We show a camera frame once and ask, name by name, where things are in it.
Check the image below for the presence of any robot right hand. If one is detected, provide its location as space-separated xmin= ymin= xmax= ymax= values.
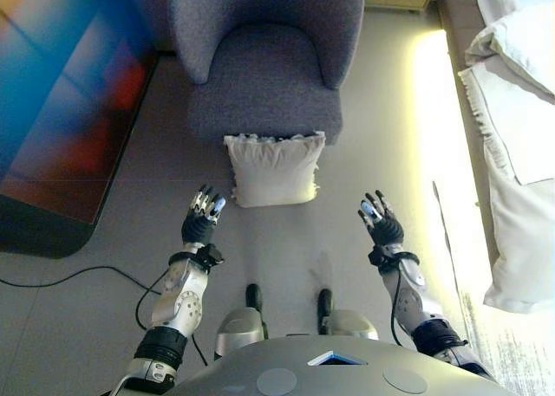
xmin=357 ymin=189 xmax=406 ymax=248

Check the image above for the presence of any white fringed cushion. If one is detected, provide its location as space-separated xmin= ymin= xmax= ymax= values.
xmin=222 ymin=129 xmax=328 ymax=210

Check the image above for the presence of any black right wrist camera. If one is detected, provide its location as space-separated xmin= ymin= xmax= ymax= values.
xmin=368 ymin=244 xmax=394 ymax=268

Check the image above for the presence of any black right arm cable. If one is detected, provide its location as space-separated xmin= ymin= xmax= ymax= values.
xmin=389 ymin=256 xmax=404 ymax=350

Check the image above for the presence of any beige bed frame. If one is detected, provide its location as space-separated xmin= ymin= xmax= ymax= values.
xmin=436 ymin=0 xmax=498 ymax=75

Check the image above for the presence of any silver robot right leg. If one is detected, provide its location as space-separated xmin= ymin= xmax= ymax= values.
xmin=317 ymin=287 xmax=379 ymax=341

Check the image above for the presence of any grey fabric armchair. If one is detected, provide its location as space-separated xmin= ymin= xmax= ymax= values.
xmin=168 ymin=0 xmax=366 ymax=146

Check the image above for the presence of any silver robot left leg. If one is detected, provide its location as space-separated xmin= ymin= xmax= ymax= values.
xmin=213 ymin=282 xmax=269 ymax=362

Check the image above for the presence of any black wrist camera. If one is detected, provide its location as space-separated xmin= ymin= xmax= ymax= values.
xmin=368 ymin=244 xmax=394 ymax=268
xmin=196 ymin=243 xmax=226 ymax=269

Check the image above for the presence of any glossy dark reflective panel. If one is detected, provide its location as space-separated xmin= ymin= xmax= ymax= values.
xmin=0 ymin=0 xmax=160 ymax=259

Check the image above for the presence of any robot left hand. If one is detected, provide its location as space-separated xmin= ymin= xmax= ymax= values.
xmin=180 ymin=184 xmax=228 ymax=246

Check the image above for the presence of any grey robot torso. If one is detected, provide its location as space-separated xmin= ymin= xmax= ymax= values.
xmin=110 ymin=334 xmax=517 ymax=396

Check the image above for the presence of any black floor cable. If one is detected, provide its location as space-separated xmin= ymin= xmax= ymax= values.
xmin=0 ymin=264 xmax=210 ymax=367

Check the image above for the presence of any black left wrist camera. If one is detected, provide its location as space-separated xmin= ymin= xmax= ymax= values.
xmin=196 ymin=243 xmax=226 ymax=269

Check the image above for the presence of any blue white chest tag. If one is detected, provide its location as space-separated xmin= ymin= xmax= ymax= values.
xmin=307 ymin=348 xmax=370 ymax=368

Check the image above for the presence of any silver robot leg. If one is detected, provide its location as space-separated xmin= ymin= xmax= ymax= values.
xmin=213 ymin=282 xmax=269 ymax=362
xmin=317 ymin=287 xmax=379 ymax=341

